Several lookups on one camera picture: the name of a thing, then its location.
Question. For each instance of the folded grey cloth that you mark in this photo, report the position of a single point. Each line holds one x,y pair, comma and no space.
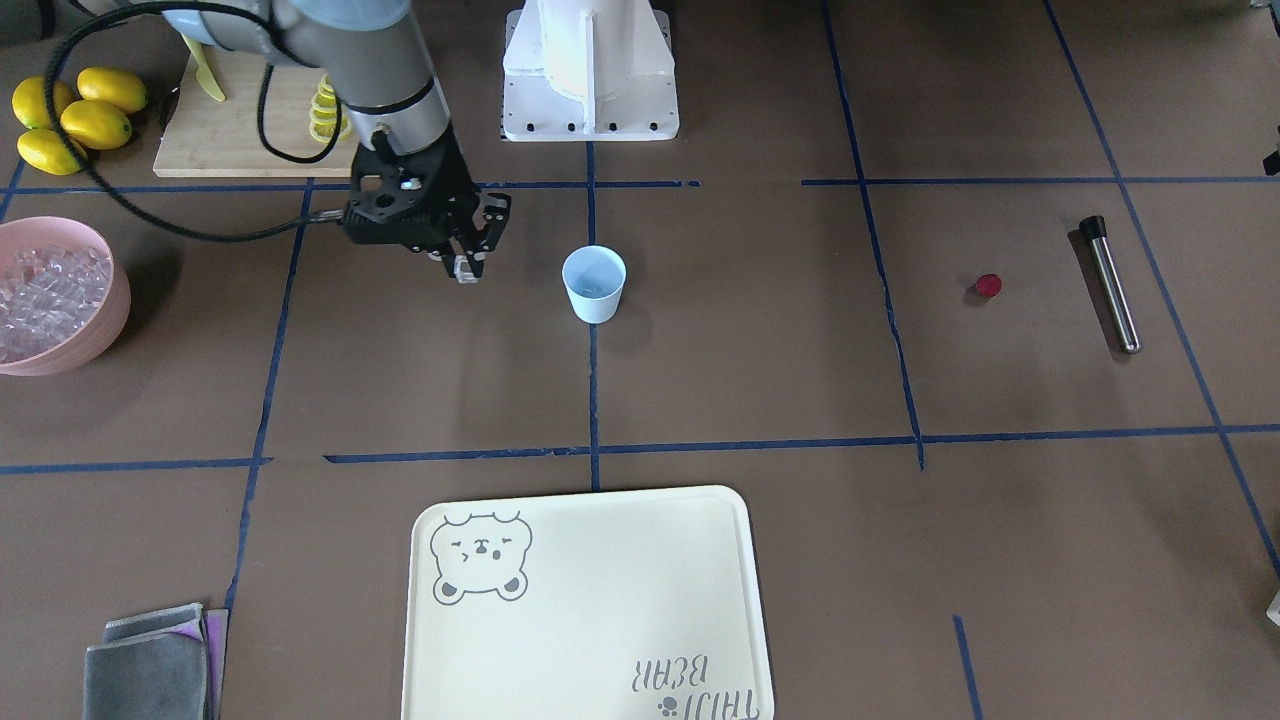
163,664

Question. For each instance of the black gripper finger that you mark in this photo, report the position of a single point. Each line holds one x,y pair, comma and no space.
463,245

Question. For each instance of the cream bear serving tray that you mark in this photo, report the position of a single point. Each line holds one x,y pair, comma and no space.
639,604

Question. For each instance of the wooden cutting board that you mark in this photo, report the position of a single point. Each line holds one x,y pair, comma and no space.
206,138

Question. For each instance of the pink bowl of ice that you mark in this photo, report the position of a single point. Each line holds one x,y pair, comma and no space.
65,299

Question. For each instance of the light blue plastic cup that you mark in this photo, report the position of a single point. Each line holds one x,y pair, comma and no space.
593,278

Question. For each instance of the clear ice cube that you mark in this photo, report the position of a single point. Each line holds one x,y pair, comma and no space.
467,270

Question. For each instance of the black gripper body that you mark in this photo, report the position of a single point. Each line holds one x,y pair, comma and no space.
449,187

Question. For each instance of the steel muddler black tip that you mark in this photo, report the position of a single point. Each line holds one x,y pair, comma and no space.
1094,233

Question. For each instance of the whole yellow lemon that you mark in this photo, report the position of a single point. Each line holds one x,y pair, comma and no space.
96,125
29,102
115,86
43,149

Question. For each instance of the red strawberry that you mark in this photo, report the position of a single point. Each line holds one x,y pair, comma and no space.
988,286

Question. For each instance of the yellow-green plastic knife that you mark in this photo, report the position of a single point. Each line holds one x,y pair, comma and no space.
204,74

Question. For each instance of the lemon slices row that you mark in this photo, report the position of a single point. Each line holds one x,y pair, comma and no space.
326,118

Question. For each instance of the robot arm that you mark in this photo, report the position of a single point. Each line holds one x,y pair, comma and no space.
373,52

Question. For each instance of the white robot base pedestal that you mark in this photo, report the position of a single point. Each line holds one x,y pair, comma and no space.
588,71

